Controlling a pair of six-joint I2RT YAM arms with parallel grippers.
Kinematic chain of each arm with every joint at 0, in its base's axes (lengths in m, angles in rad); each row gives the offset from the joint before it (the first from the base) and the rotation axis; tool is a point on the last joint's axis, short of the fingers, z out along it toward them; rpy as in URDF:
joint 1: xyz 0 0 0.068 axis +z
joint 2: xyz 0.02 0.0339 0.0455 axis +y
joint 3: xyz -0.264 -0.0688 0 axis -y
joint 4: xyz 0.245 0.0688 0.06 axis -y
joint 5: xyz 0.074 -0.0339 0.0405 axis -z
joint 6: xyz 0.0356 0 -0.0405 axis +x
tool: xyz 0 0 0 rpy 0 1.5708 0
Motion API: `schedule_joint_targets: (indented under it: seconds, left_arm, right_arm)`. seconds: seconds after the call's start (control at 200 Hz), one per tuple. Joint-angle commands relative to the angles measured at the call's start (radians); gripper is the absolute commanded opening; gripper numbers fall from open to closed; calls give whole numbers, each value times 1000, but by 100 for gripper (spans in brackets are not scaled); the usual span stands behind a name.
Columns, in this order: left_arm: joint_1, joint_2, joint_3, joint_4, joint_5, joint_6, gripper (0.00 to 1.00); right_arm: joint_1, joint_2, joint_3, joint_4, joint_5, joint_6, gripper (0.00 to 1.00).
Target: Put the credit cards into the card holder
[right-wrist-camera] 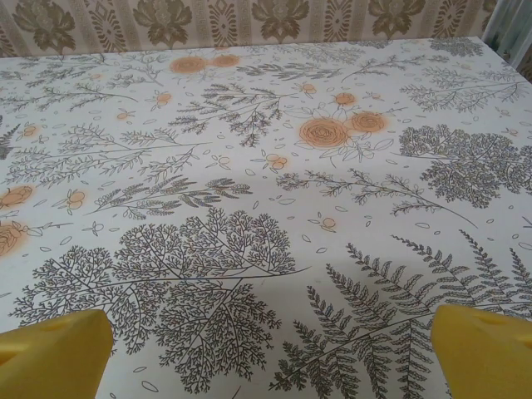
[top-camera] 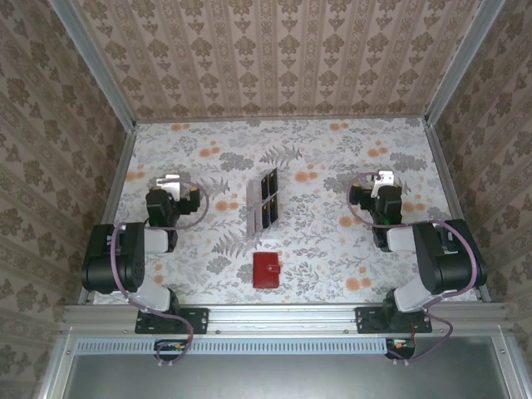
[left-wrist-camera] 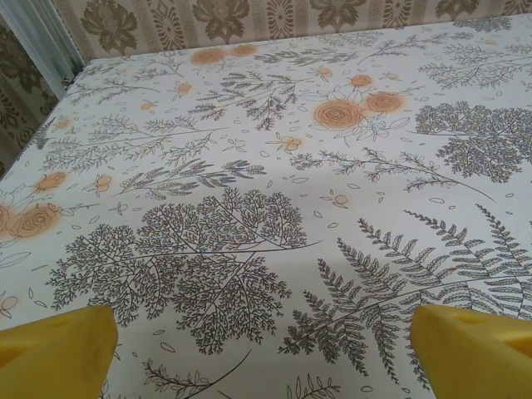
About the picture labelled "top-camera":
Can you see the aluminium frame post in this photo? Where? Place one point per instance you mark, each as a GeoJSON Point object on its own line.
{"type": "Point", "coordinates": [459, 62]}
{"type": "Point", "coordinates": [101, 68]}

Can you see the clear acrylic card stand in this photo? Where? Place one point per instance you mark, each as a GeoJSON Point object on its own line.
{"type": "Point", "coordinates": [251, 233]}

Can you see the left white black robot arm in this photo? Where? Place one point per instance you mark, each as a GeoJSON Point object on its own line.
{"type": "Point", "coordinates": [124, 257]}

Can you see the aluminium mounting rail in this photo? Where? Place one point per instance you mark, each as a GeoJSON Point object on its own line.
{"type": "Point", "coordinates": [282, 318]}

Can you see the grey metal sheet panel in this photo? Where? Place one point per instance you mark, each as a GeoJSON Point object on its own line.
{"type": "Point", "coordinates": [282, 378]}

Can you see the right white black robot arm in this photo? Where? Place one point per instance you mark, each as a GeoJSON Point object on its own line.
{"type": "Point", "coordinates": [449, 262]}

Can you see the aluminium table side rail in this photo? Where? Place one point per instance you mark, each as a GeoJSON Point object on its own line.
{"type": "Point", "coordinates": [456, 208]}
{"type": "Point", "coordinates": [110, 208]}

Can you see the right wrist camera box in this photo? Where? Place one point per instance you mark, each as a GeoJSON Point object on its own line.
{"type": "Point", "coordinates": [384, 178]}

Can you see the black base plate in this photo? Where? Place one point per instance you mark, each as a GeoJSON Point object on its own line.
{"type": "Point", "coordinates": [367, 322]}
{"type": "Point", "coordinates": [199, 320]}

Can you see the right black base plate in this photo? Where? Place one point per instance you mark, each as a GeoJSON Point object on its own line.
{"type": "Point", "coordinates": [367, 322]}

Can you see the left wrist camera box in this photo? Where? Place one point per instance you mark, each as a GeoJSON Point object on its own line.
{"type": "Point", "coordinates": [168, 185]}

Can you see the black connector box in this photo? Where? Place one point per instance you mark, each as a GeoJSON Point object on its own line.
{"type": "Point", "coordinates": [405, 352]}
{"type": "Point", "coordinates": [170, 351]}

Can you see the red leather card holder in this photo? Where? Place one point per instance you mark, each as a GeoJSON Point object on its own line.
{"type": "Point", "coordinates": [266, 274]}

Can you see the pink floral credit card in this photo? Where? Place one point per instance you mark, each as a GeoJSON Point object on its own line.
{"type": "Point", "coordinates": [254, 192]}
{"type": "Point", "coordinates": [252, 220]}

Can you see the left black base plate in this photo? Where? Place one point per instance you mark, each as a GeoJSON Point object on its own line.
{"type": "Point", "coordinates": [199, 320]}

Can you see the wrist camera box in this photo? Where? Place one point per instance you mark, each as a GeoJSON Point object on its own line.
{"type": "Point", "coordinates": [168, 185]}
{"type": "Point", "coordinates": [384, 178]}

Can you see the black chip card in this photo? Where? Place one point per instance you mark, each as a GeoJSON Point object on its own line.
{"type": "Point", "coordinates": [265, 185]}
{"type": "Point", "coordinates": [273, 180]}
{"type": "Point", "coordinates": [273, 210]}
{"type": "Point", "coordinates": [262, 217]}

